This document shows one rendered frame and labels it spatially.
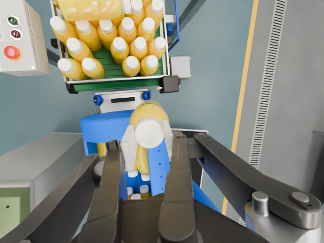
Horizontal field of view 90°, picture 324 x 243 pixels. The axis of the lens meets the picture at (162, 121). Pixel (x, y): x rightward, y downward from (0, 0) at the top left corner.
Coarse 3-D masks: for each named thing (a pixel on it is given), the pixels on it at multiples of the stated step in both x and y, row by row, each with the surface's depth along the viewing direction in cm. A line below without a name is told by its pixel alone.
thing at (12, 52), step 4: (4, 48) 45; (8, 48) 45; (12, 48) 46; (16, 48) 46; (4, 52) 45; (8, 52) 46; (12, 52) 46; (16, 52) 46; (8, 56) 46; (12, 56) 46; (16, 56) 46
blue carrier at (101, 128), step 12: (84, 120) 47; (96, 120) 44; (108, 120) 43; (120, 120) 43; (84, 132) 47; (96, 132) 44; (108, 132) 43; (120, 132) 43; (84, 144) 53; (156, 156) 49; (168, 156) 57; (156, 168) 49; (168, 168) 56; (132, 180) 75; (156, 180) 49; (156, 192) 50
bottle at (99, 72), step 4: (96, 60) 56; (96, 64) 55; (100, 64) 58; (84, 68) 54; (96, 68) 56; (100, 68) 58; (104, 68) 69; (84, 72) 57; (88, 72) 55; (92, 72) 56; (96, 72) 57; (100, 72) 59; (104, 72) 66; (88, 76) 59; (92, 76) 58; (96, 76) 59; (100, 76) 63; (104, 76) 69
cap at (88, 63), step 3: (84, 60) 52; (87, 60) 52; (90, 60) 52; (93, 60) 53; (84, 63) 52; (87, 63) 52; (90, 63) 52; (93, 63) 52; (84, 66) 52; (87, 66) 52; (90, 66) 52; (93, 66) 53; (87, 69) 52; (90, 69) 53
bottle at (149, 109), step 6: (144, 102) 32; (150, 102) 31; (156, 102) 36; (138, 108) 26; (144, 108) 25; (150, 108) 25; (156, 108) 25; (162, 108) 29; (132, 114) 26; (138, 114) 24; (144, 114) 24; (150, 114) 24; (156, 114) 24; (162, 114) 25; (132, 120) 25; (138, 120) 24; (156, 120) 23; (168, 120) 26
